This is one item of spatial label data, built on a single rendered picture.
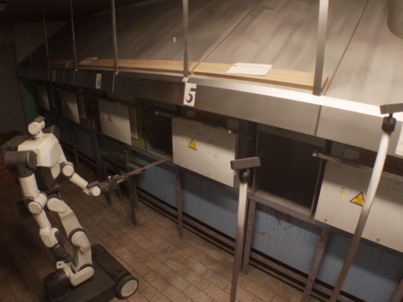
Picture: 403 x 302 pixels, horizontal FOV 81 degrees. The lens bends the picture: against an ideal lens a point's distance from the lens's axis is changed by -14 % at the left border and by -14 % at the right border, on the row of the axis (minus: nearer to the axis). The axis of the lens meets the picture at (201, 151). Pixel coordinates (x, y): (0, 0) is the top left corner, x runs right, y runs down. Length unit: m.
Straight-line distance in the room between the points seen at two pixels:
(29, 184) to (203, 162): 1.19
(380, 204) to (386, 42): 0.87
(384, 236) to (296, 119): 0.81
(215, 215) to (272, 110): 1.34
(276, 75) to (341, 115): 0.41
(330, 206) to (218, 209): 1.11
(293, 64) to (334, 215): 0.89
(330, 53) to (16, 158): 1.78
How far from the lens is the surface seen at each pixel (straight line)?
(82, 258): 2.27
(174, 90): 1.85
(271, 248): 2.29
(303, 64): 1.57
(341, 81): 1.42
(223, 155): 1.91
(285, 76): 1.44
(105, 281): 2.39
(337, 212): 1.67
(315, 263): 2.11
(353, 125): 1.29
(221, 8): 2.65
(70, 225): 2.07
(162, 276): 2.57
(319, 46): 1.33
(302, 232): 2.07
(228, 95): 1.56
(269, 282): 2.56
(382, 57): 1.58
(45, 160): 1.71
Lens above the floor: 1.90
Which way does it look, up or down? 22 degrees down
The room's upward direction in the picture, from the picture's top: straight up
